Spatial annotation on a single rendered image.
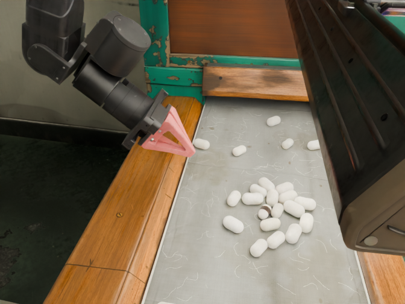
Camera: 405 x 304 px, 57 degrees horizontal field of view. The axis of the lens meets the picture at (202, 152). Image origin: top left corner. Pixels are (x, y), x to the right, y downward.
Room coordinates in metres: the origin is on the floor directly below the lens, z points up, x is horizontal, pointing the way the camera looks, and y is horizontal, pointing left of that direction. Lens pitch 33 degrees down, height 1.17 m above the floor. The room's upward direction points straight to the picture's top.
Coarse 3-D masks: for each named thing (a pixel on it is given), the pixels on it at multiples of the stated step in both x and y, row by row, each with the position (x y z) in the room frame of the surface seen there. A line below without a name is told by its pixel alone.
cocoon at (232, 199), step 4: (232, 192) 0.52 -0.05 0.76; (236, 192) 0.51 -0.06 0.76; (228, 196) 0.51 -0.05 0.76; (232, 196) 0.50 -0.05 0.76; (236, 196) 0.51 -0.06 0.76; (240, 196) 0.51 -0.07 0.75; (228, 200) 0.50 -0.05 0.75; (232, 200) 0.50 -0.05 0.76; (236, 200) 0.50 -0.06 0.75; (228, 204) 0.50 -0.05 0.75; (232, 204) 0.49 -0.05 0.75
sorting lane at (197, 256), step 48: (192, 144) 0.71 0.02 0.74; (240, 144) 0.71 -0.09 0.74; (192, 192) 0.54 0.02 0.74; (240, 192) 0.54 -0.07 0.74; (192, 240) 0.42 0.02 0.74; (240, 240) 0.42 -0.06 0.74; (336, 240) 0.42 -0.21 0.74; (192, 288) 0.33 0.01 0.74; (240, 288) 0.33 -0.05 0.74; (288, 288) 0.33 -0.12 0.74; (336, 288) 0.33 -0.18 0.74
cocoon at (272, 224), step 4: (264, 220) 0.44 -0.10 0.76; (268, 220) 0.44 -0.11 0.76; (272, 220) 0.44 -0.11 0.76; (276, 220) 0.44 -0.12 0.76; (260, 224) 0.44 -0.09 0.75; (264, 224) 0.44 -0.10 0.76; (268, 224) 0.44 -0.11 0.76; (272, 224) 0.44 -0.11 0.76; (276, 224) 0.44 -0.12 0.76; (280, 224) 0.44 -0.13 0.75; (264, 228) 0.43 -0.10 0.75; (268, 228) 0.43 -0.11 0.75; (272, 228) 0.44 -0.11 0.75; (276, 228) 0.44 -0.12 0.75
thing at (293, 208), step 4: (288, 200) 0.49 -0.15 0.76; (284, 204) 0.49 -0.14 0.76; (288, 204) 0.48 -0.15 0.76; (292, 204) 0.48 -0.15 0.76; (296, 204) 0.48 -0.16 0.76; (284, 208) 0.48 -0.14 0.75; (288, 208) 0.48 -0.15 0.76; (292, 208) 0.47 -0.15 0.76; (296, 208) 0.47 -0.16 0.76; (300, 208) 0.47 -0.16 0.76; (288, 212) 0.48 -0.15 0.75; (292, 212) 0.47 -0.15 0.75; (296, 212) 0.47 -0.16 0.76; (300, 212) 0.47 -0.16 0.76; (304, 212) 0.47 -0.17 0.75; (296, 216) 0.47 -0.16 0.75; (300, 216) 0.46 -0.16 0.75
